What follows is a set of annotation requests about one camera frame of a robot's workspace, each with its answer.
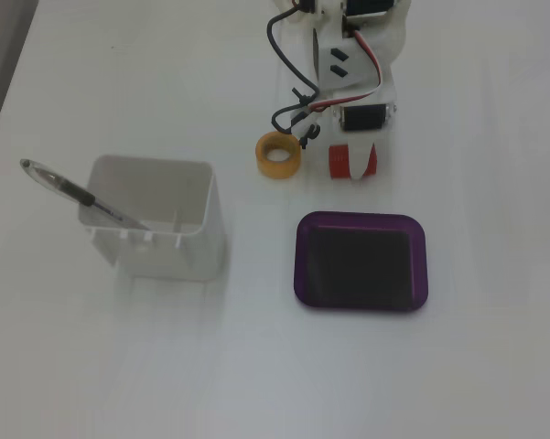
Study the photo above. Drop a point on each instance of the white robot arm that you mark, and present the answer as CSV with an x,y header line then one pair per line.
x,y
393,32

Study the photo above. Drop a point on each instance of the black clear ballpoint pen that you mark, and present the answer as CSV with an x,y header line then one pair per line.
x,y
68,187

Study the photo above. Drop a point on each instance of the yellow tape roll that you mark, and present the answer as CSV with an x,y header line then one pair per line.
x,y
279,171

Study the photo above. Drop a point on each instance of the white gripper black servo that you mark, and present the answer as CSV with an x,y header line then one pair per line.
x,y
362,120

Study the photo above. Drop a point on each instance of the red cube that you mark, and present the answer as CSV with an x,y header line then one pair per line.
x,y
337,161

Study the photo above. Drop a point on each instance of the purple metal tray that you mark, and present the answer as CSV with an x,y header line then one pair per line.
x,y
361,265

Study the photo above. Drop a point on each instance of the black zip tie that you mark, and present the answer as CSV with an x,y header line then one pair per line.
x,y
307,132

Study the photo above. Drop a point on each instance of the white plastic container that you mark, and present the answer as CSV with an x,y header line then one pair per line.
x,y
164,256

